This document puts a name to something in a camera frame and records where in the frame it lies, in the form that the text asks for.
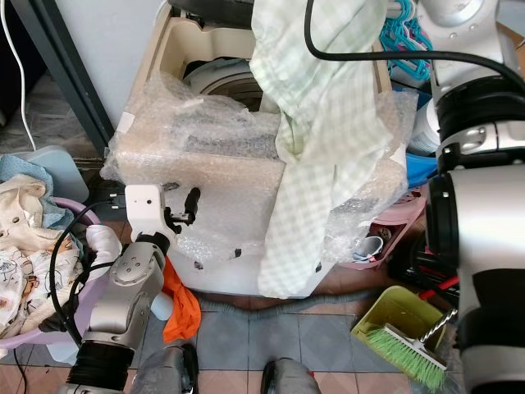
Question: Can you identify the green checked cloth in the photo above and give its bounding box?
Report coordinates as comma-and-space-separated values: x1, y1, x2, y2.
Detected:
249, 0, 399, 300

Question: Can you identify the white top-load washing machine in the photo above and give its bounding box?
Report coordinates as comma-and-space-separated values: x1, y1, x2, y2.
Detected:
111, 0, 411, 296

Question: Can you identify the blue plastic clothes hanger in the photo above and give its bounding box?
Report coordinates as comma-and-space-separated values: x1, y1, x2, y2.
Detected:
381, 0, 436, 83

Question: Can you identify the clear bubble wrap sheet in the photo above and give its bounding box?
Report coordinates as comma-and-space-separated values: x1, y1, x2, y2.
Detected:
103, 72, 419, 265

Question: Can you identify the white rolled cloth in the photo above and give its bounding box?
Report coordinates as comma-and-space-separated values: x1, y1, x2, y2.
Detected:
86, 223, 124, 272

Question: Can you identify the orange garment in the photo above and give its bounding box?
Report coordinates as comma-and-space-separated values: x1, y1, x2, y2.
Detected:
160, 259, 203, 344

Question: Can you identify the light blue child chair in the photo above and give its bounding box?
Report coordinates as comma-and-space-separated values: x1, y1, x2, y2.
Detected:
37, 146, 124, 367

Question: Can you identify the cream spotted cloth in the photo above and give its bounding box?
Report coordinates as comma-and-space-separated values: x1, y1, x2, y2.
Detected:
0, 175, 63, 255

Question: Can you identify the grey left robot leg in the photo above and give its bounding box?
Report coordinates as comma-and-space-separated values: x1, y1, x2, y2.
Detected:
131, 343, 198, 394

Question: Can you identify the grey robot leg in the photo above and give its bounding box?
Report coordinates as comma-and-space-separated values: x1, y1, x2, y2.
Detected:
261, 357, 321, 394
131, 343, 198, 394

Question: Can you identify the light blue towel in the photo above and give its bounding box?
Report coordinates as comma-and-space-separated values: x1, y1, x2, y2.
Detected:
0, 154, 75, 231

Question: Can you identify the white animal print cloth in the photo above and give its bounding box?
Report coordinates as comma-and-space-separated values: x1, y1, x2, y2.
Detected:
0, 246, 68, 337

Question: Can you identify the small white cup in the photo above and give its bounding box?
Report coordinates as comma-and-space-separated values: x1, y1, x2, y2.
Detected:
353, 236, 386, 262

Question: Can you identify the grey right robot leg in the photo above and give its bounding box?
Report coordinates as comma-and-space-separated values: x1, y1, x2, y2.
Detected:
261, 357, 321, 394

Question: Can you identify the purple plastic laundry basket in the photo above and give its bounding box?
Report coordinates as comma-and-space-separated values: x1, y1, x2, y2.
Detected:
0, 201, 101, 350

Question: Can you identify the pink plastic basin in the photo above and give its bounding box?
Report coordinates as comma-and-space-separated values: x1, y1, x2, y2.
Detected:
328, 193, 431, 270

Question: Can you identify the black plastic case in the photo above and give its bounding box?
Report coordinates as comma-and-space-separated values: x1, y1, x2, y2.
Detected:
390, 238, 441, 288

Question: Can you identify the blue plastic tub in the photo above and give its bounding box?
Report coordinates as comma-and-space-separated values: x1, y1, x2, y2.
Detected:
402, 152, 441, 190

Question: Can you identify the green plastic dustpan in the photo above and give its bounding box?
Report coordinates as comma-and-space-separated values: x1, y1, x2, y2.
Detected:
351, 286, 448, 362

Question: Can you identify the white jar with green lid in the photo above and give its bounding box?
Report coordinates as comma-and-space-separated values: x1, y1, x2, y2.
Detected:
406, 98, 444, 157

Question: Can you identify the green bristle broom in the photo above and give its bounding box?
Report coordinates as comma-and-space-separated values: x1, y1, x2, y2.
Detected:
365, 308, 460, 392

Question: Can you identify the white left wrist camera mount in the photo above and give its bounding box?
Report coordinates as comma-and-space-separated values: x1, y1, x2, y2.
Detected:
126, 184, 170, 240

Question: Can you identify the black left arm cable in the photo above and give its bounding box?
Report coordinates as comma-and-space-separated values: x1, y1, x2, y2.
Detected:
48, 199, 132, 347

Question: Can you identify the dark metal door post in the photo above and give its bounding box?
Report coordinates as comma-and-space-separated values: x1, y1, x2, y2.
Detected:
8, 0, 121, 167

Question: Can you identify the white power cable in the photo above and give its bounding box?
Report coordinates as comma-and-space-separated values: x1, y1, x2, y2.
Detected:
0, 7, 39, 152

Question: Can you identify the red mop handle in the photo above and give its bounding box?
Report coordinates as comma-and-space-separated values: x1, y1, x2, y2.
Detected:
418, 275, 460, 301

